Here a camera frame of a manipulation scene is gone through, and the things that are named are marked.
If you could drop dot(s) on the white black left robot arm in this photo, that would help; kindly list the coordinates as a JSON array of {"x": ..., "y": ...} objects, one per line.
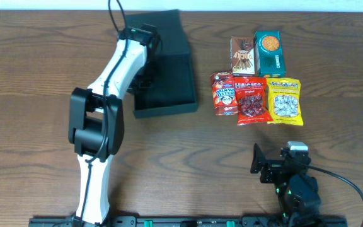
[{"x": 96, "y": 120}]

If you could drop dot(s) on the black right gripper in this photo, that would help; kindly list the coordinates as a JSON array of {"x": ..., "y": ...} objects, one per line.
[{"x": 270, "y": 168}]

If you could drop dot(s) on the teal cookie box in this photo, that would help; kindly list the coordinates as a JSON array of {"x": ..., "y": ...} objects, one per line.
[{"x": 269, "y": 58}]

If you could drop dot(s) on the red Hacks candy bag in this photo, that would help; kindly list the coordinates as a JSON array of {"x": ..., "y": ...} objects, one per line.
[{"x": 250, "y": 96}]

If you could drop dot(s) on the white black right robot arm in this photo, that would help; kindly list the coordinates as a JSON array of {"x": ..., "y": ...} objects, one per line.
[{"x": 296, "y": 191}]

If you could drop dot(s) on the brown Pocky box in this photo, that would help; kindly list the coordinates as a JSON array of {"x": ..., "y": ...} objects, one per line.
[{"x": 242, "y": 56}]

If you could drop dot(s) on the yellow Hacks candy bag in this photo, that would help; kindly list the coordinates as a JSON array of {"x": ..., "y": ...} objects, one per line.
[{"x": 283, "y": 101}]

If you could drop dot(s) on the Hello Panda snack bag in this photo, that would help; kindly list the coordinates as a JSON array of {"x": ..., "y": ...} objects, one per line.
[{"x": 223, "y": 93}]

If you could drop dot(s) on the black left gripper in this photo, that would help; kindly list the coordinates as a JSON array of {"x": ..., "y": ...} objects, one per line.
[{"x": 140, "y": 83}]

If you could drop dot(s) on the dark green gift box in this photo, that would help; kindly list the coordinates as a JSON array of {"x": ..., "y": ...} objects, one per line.
[{"x": 173, "y": 90}]

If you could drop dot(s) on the black mounting rail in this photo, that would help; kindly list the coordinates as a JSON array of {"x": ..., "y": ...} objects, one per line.
[{"x": 131, "y": 221}]

